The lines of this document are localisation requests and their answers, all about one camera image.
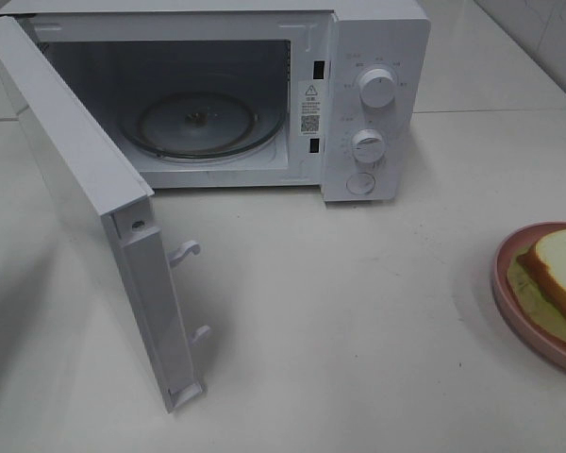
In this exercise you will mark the white microwave oven body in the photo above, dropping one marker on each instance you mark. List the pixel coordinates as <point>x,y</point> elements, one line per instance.
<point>119,55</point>

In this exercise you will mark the round microwave door-release button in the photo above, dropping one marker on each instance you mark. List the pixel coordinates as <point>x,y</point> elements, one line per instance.
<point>360,183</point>

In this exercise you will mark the glass microwave turntable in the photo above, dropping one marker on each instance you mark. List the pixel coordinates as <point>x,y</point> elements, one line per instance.
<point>204,125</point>

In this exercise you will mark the sandwich with white bread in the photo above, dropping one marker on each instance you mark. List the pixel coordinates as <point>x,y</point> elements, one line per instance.
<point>537,278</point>

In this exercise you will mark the white microwave door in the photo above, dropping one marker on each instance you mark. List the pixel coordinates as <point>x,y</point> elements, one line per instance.
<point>106,207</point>

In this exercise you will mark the pink round plate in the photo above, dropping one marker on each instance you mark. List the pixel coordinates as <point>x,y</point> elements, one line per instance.
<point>551,349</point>

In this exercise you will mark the white microwave knob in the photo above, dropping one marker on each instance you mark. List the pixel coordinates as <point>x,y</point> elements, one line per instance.
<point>377,87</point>
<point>368,146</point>

